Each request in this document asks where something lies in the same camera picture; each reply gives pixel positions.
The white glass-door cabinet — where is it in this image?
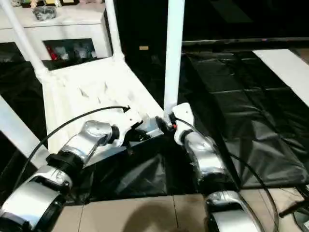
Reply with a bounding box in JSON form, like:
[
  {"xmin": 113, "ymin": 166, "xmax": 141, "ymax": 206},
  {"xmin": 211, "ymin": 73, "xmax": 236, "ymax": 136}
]
[{"xmin": 0, "ymin": 0, "xmax": 114, "ymax": 62}]

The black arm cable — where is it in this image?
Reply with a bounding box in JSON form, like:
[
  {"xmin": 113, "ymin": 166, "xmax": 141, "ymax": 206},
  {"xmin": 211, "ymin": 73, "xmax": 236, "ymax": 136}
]
[
  {"xmin": 12, "ymin": 105, "xmax": 131, "ymax": 191},
  {"xmin": 172, "ymin": 117, "xmax": 281, "ymax": 232}
]

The white board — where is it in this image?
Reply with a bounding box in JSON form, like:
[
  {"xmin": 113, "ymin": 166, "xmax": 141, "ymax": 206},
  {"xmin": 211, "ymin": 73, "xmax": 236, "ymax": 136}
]
[{"xmin": 252, "ymin": 49, "xmax": 309, "ymax": 108}]

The dark grey bundle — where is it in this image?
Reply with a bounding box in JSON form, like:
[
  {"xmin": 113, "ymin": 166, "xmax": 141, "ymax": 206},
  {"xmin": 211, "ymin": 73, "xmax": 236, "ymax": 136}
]
[{"xmin": 32, "ymin": 6, "xmax": 58, "ymax": 21}]

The black plastic mat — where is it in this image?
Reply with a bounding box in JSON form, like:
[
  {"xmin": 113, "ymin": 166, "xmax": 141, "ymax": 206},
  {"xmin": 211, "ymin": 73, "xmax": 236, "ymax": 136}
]
[{"xmin": 0, "ymin": 41, "xmax": 309, "ymax": 201}]

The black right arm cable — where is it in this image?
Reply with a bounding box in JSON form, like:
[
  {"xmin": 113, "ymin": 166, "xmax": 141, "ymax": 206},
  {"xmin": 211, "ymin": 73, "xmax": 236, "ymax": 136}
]
[{"xmin": 172, "ymin": 117, "xmax": 281, "ymax": 232}]

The black metal rail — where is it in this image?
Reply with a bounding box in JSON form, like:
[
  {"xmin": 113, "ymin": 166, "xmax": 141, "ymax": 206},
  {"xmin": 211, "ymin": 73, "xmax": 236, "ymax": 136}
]
[{"xmin": 182, "ymin": 37, "xmax": 309, "ymax": 47}]

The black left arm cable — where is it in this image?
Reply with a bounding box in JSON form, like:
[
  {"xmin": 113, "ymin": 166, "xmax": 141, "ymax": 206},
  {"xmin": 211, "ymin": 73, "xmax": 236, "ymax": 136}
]
[{"xmin": 12, "ymin": 105, "xmax": 131, "ymax": 191}]

